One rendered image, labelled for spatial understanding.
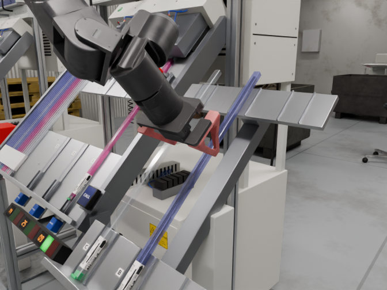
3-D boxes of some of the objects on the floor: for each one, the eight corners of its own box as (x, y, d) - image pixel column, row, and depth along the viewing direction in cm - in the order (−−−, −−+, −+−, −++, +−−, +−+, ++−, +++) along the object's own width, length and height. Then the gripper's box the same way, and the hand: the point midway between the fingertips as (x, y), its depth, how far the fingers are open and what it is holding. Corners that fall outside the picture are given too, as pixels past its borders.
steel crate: (342, 111, 677) (347, 73, 657) (405, 118, 608) (412, 75, 589) (327, 118, 610) (331, 75, 591) (395, 125, 542) (403, 78, 522)
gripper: (105, 98, 52) (158, 154, 62) (167, 110, 42) (217, 174, 53) (131, 67, 54) (177, 126, 64) (195, 71, 45) (237, 140, 55)
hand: (193, 144), depth 58 cm, fingers open, 9 cm apart
